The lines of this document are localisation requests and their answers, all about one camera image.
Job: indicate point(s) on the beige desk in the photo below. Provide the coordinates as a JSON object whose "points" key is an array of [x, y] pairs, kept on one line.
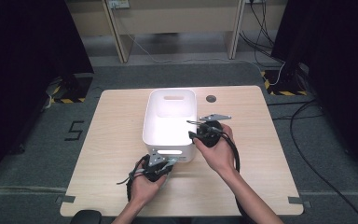
{"points": [[177, 18]]}

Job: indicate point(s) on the grey tape piece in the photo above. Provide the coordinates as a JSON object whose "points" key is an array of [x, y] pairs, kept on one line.
{"points": [[65, 199], [298, 201]]}

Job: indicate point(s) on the white plastic storage bin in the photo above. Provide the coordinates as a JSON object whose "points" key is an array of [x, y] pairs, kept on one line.
{"points": [[169, 124]]}

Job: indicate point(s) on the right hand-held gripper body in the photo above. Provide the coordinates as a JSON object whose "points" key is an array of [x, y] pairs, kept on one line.
{"points": [[209, 135]]}

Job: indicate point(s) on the black chair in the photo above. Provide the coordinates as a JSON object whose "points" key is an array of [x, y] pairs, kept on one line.
{"points": [[85, 218]]}

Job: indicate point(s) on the dark curtain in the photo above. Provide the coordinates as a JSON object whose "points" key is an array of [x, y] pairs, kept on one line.
{"points": [[338, 62], [18, 77]]}

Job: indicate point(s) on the black stand base hazard stripes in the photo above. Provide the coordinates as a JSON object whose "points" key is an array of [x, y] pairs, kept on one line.
{"points": [[74, 90], [284, 85]]}

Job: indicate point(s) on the person's left hand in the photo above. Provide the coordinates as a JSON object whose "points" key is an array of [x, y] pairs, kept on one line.
{"points": [[146, 188]]}

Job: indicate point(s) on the white power socket strip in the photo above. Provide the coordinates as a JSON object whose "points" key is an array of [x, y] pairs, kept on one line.
{"points": [[118, 3]]}

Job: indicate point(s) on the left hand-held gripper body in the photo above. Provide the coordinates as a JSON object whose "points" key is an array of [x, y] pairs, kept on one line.
{"points": [[155, 163]]}

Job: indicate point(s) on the person's right hand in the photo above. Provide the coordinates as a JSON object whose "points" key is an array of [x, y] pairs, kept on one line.
{"points": [[219, 157]]}

